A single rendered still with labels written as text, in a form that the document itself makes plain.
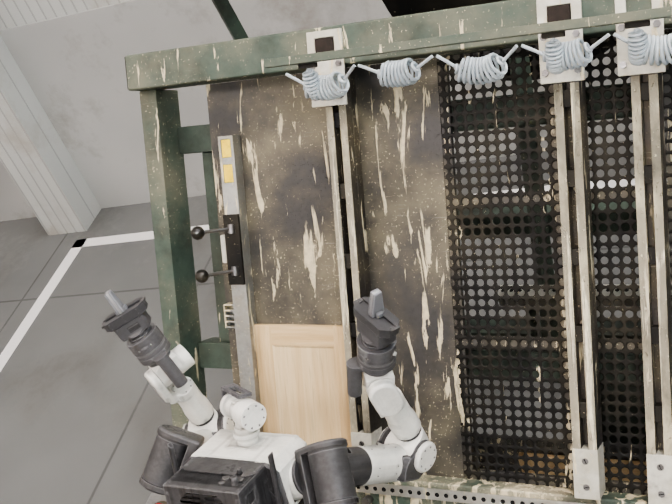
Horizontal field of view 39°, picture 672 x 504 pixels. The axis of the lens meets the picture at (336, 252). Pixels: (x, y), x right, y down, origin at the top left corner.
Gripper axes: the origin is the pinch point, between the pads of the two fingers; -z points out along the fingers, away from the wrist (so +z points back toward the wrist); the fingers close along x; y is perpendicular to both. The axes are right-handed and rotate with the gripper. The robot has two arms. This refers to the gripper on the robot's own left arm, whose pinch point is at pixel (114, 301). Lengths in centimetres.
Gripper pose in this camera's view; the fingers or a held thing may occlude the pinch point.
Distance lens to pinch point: 238.8
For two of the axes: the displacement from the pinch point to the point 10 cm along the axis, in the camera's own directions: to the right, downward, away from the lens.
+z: 5.1, 7.7, 3.8
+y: 1.2, 3.8, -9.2
